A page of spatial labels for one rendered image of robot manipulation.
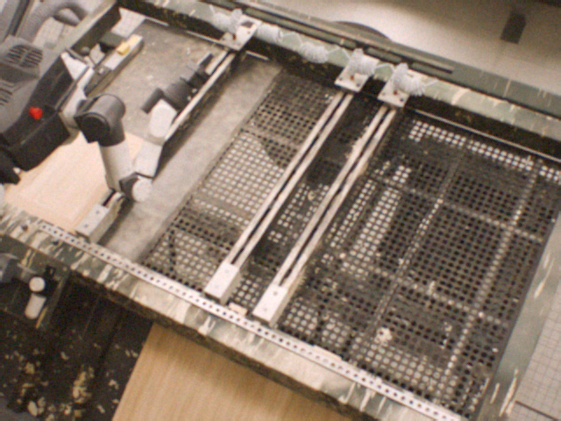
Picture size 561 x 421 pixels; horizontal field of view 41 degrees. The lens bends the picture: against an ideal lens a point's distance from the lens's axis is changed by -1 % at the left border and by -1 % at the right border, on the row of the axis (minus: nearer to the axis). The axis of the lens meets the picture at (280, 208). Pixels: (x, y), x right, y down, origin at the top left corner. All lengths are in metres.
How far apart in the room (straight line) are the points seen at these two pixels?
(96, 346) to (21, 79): 1.00
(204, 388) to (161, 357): 0.19
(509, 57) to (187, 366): 5.65
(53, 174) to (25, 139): 0.60
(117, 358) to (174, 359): 0.23
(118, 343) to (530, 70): 5.64
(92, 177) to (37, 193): 0.21
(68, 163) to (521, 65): 5.49
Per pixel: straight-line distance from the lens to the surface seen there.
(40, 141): 2.37
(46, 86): 2.33
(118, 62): 3.22
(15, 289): 2.71
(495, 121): 2.88
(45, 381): 2.96
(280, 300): 2.38
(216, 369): 2.63
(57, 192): 2.85
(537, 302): 2.50
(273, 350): 2.33
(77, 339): 2.88
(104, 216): 2.66
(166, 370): 2.70
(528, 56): 7.68
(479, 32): 7.80
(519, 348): 2.41
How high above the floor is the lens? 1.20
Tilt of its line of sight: 1 degrees up
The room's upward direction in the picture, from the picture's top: 23 degrees clockwise
